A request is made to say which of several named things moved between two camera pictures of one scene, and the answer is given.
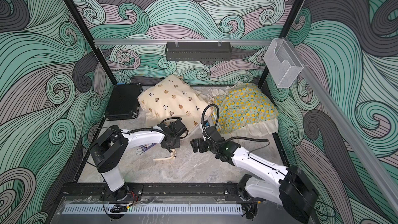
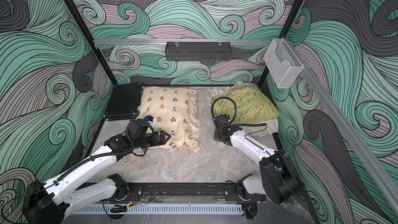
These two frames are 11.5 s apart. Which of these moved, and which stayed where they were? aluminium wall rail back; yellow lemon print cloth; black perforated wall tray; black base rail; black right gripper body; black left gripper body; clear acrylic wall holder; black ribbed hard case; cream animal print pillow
Moved: black left gripper body; black right gripper body; cream animal print pillow
Stayed: clear acrylic wall holder; black perforated wall tray; black ribbed hard case; aluminium wall rail back; black base rail; yellow lemon print cloth
